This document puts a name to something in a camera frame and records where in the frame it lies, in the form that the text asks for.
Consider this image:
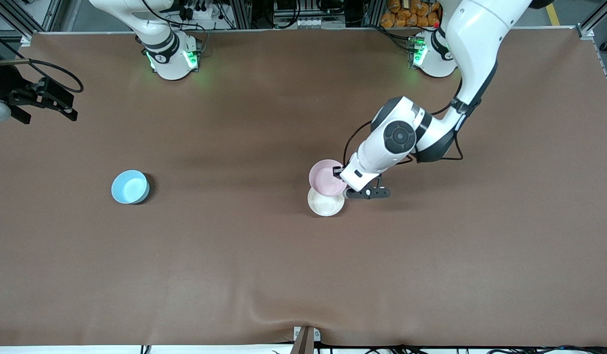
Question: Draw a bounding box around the pink bowl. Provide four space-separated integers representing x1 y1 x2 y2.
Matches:
309 159 349 197

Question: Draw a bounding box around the blue bowl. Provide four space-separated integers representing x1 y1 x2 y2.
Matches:
111 170 150 205

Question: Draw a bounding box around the white bowl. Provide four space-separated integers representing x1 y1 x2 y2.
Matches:
307 188 346 217

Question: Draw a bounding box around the brown table cloth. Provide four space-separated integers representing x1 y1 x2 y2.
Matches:
0 27 607 348

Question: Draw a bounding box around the white connector block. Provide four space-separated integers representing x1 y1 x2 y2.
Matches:
273 17 329 29

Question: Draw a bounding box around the white power strip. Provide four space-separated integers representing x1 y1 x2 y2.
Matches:
177 0 221 21

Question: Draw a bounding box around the bag of orange buns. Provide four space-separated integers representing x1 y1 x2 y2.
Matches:
380 0 442 29

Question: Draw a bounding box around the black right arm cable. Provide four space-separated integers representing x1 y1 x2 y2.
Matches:
0 58 85 93

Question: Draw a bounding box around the metal mount bracket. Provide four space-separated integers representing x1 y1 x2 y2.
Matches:
293 325 321 354

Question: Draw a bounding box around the aluminium frame post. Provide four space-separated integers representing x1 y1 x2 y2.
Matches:
230 0 255 29

